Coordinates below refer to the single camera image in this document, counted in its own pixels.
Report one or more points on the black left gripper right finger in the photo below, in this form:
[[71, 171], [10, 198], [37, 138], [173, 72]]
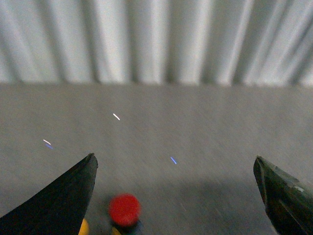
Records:
[[288, 202]]

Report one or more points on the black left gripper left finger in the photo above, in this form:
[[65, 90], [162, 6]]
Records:
[[59, 208]]

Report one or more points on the yellow push button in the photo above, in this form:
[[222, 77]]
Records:
[[84, 229]]

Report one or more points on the red push button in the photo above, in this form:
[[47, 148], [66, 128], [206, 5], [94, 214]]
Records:
[[124, 211]]

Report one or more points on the white pleated curtain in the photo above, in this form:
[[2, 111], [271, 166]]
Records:
[[190, 42]]

